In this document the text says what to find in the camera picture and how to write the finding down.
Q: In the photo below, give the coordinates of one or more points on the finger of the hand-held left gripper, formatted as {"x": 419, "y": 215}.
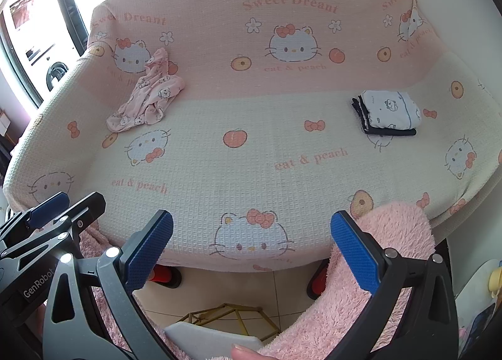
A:
{"x": 86, "y": 211}
{"x": 47, "y": 208}

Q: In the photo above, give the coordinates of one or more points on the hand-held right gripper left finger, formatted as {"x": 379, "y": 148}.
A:
{"x": 151, "y": 250}

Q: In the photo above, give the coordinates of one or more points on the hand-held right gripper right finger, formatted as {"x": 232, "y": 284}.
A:
{"x": 353, "y": 250}

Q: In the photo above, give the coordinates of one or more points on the pink printed pants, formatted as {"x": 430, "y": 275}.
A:
{"x": 149, "y": 97}

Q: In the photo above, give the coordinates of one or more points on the folded white and navy clothes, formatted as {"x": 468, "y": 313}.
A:
{"x": 388, "y": 109}

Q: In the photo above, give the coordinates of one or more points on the person's right hand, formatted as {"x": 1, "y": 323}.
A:
{"x": 245, "y": 354}

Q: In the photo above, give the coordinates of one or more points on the red and black sofa foot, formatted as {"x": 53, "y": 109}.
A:
{"x": 166, "y": 279}
{"x": 315, "y": 285}

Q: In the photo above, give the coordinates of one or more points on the pink fluffy cloth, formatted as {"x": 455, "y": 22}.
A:
{"x": 392, "y": 234}

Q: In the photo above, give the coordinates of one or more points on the white foam board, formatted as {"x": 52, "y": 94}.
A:
{"x": 208, "y": 338}

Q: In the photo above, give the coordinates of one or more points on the pink cat printed blanket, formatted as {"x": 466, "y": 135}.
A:
{"x": 251, "y": 148}

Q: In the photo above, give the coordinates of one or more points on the yellow plastic toy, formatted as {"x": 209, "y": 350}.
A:
{"x": 496, "y": 283}

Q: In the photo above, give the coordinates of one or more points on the dark window frame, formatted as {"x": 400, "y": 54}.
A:
{"x": 72, "y": 11}

